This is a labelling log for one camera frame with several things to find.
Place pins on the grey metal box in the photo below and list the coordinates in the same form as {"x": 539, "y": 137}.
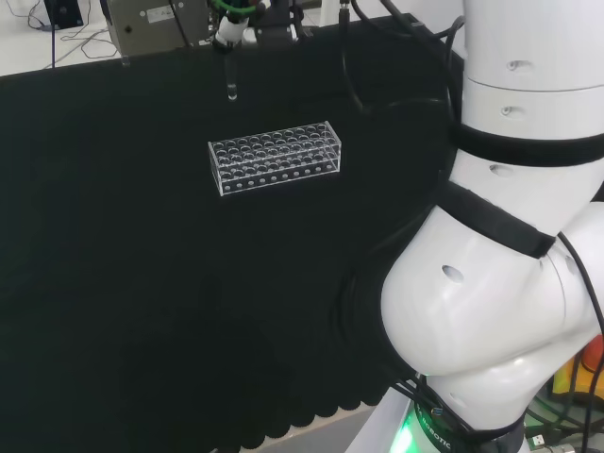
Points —
{"x": 141, "y": 28}

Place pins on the clear plastic test tube rack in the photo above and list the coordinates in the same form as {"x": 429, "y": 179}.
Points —
{"x": 273, "y": 158}

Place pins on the black device on floor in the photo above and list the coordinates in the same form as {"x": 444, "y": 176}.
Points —
{"x": 63, "y": 11}

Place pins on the yellow stop button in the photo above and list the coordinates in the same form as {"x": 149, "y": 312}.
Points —
{"x": 562, "y": 381}

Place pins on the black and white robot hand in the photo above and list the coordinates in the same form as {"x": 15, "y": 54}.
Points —
{"x": 231, "y": 30}

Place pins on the black bench cloth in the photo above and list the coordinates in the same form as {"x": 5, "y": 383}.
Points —
{"x": 141, "y": 259}

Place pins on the clear glass test tube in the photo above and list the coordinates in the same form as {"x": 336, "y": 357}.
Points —
{"x": 231, "y": 87}

